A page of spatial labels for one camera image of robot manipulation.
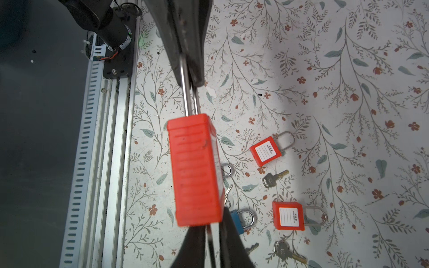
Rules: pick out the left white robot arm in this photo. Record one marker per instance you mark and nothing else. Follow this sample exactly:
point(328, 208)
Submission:
point(98, 16)

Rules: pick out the black padlock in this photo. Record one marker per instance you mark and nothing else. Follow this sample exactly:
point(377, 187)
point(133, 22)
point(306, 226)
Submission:
point(227, 170)

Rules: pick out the blue padlock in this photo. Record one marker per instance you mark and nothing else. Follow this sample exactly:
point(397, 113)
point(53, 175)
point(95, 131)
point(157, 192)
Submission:
point(243, 220)

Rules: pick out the red padlock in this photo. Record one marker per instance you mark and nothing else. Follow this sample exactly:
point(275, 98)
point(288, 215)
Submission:
point(291, 216)
point(267, 150)
point(197, 176)

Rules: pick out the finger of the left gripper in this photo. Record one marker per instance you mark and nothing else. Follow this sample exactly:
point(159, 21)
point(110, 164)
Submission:
point(167, 16)
point(193, 18)

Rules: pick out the small brass key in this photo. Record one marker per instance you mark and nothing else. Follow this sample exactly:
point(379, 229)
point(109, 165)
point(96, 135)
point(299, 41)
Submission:
point(270, 180)

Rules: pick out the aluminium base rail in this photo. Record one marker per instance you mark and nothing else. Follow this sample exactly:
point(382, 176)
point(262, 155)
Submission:
point(95, 225)

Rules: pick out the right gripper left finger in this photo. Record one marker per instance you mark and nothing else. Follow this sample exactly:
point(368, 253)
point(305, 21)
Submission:
point(191, 254)

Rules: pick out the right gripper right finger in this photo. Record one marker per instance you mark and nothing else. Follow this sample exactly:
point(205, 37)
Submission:
point(232, 251)

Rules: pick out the blue padlock key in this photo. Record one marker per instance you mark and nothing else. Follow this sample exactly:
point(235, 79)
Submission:
point(251, 248)

